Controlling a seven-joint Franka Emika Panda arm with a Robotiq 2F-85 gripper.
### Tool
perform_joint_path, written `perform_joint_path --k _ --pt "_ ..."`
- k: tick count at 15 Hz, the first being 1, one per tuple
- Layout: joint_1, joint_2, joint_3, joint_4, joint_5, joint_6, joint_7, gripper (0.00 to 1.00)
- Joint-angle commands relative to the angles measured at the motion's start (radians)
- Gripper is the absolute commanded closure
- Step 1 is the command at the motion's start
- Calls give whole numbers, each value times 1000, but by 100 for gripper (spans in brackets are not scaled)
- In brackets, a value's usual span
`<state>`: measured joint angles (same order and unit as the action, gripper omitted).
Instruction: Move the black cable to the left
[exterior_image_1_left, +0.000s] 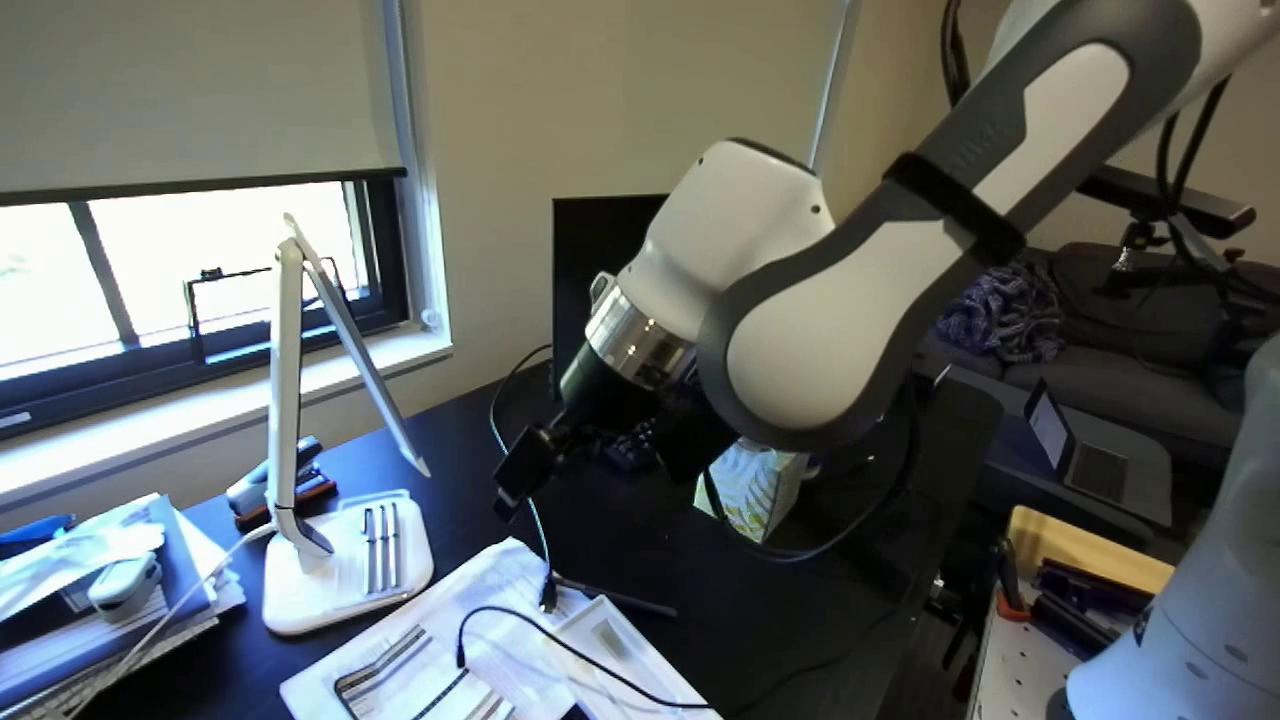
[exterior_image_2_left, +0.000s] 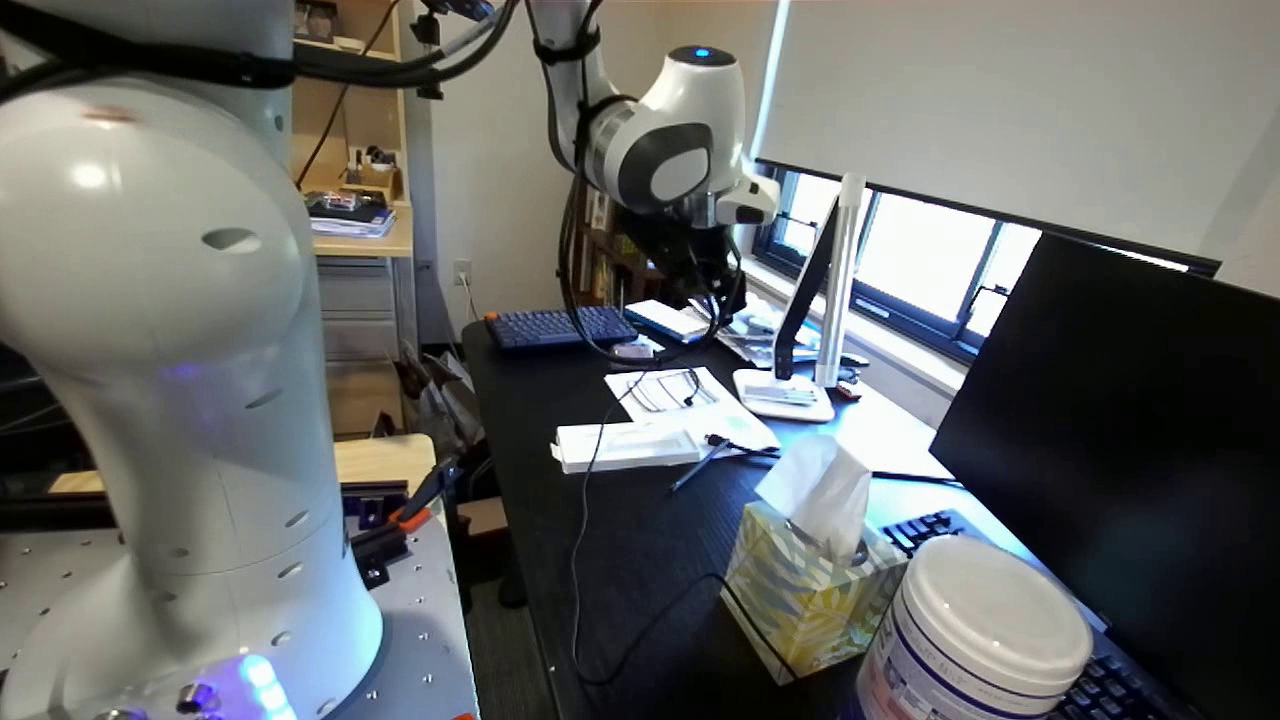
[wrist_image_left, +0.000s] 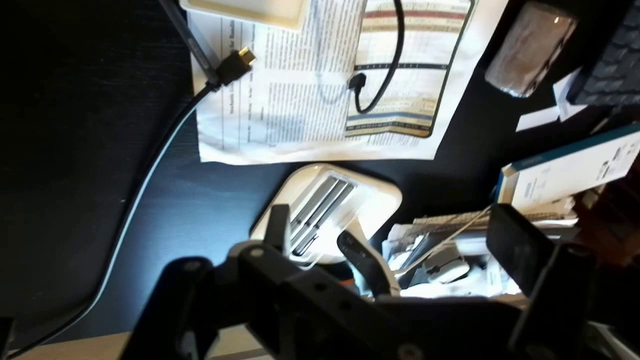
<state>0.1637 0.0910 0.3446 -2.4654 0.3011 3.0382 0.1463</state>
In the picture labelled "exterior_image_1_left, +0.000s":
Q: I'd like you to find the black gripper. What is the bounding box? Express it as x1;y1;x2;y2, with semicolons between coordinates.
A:
489;338;672;525

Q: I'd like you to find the dark pen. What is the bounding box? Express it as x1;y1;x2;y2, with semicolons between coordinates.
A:
564;571;684;626

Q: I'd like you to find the white paper packet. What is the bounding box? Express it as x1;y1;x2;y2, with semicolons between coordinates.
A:
277;536;596;720

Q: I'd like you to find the yellow patterned tissue box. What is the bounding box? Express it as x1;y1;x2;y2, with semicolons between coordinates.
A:
687;435;815;548

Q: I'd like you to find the black computer monitor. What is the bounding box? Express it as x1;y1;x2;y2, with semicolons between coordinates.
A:
546;194;672;405

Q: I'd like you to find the white desk lamp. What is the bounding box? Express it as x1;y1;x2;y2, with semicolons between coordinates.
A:
256;218;439;641

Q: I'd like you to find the red and black stapler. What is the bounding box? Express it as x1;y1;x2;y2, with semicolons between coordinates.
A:
219;435;338;529

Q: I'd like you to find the black framed window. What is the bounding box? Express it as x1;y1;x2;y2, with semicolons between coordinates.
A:
0;169;413;445

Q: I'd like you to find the pale teal oval object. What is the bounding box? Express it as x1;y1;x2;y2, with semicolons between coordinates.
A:
83;552;169;626

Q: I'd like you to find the stack of books and papers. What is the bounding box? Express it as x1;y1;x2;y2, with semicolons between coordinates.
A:
0;493;252;720

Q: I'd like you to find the purple cloth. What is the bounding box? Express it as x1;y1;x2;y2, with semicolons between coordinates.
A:
934;258;1068;371

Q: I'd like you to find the beige roller blind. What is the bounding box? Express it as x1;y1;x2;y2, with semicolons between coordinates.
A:
0;0;409;204

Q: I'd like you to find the light wooden box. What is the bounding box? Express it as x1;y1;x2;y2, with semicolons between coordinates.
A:
1003;501;1181;598

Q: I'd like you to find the black tool with red tip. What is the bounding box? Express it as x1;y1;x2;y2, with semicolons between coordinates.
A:
992;536;1155;663

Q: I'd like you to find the open grey laptop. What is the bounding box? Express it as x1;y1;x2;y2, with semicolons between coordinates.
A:
1019;378;1181;533

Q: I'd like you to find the dark sofa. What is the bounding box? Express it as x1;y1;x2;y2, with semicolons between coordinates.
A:
933;236;1280;471

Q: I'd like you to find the black bar on tripod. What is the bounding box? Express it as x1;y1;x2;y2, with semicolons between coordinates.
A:
1075;155;1259;298

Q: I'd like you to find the white perforated mount plate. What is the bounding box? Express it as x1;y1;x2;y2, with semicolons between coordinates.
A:
964;613;1111;720

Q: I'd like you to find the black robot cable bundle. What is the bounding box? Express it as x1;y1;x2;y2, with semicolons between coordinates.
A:
776;0;1236;571

